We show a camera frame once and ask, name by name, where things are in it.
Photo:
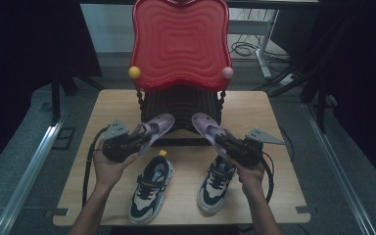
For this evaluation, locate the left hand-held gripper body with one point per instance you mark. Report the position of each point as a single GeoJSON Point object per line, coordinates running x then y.
{"type": "Point", "coordinates": [117, 148]}

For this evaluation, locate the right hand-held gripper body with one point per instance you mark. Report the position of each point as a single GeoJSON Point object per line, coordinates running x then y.
{"type": "Point", "coordinates": [246, 151]}

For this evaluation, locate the navy and white sneaker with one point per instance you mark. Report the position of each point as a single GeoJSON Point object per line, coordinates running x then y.
{"type": "Point", "coordinates": [150, 192]}
{"type": "Point", "coordinates": [215, 189]}

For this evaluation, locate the red and black shoe rack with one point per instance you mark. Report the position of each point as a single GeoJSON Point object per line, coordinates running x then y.
{"type": "Point", "coordinates": [181, 42]}

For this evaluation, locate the person's left hand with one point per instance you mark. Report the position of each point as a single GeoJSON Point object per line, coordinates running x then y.
{"type": "Point", "coordinates": [107, 173]}

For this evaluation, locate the person's right hand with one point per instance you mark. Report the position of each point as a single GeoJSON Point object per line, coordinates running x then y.
{"type": "Point", "coordinates": [251, 179]}

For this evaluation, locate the black metal stand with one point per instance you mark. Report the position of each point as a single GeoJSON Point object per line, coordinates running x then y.
{"type": "Point", "coordinates": [321, 111]}
{"type": "Point", "coordinates": [56, 98]}

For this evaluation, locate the white power strip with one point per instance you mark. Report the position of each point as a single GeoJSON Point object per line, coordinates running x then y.
{"type": "Point", "coordinates": [285, 80]}

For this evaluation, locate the black curtain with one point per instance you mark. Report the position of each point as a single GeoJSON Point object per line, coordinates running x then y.
{"type": "Point", "coordinates": [365, 65]}
{"type": "Point", "coordinates": [29, 49]}

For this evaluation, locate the aluminium floor rail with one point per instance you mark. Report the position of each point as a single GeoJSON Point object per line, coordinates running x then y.
{"type": "Point", "coordinates": [29, 176]}
{"type": "Point", "coordinates": [339, 176]}

